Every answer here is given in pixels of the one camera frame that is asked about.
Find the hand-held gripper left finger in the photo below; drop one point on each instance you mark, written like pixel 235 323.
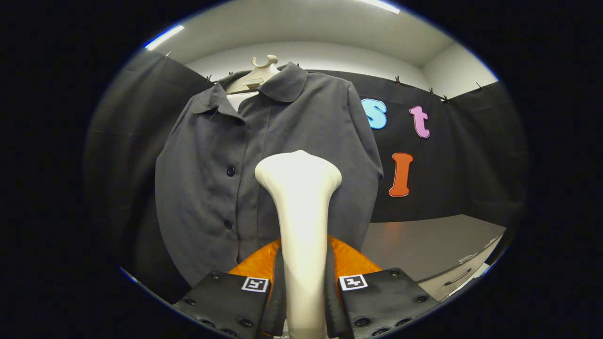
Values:
pixel 226 306

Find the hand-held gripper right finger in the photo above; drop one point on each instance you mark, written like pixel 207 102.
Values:
pixel 381 303

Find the dark grey button shirt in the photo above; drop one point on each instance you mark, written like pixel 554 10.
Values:
pixel 202 188

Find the white garment steamer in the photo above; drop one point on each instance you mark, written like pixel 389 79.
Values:
pixel 301 212

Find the cream clothes hanger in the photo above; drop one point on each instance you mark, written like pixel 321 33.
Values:
pixel 256 77

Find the grey cabinet with drawers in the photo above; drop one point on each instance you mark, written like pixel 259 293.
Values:
pixel 424 245

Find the row of black clips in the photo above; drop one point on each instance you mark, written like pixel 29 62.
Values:
pixel 398 79

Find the narrow ceiling light strip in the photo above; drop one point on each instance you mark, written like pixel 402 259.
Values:
pixel 164 37

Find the large ceiling light panel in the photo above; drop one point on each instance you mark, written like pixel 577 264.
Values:
pixel 379 5

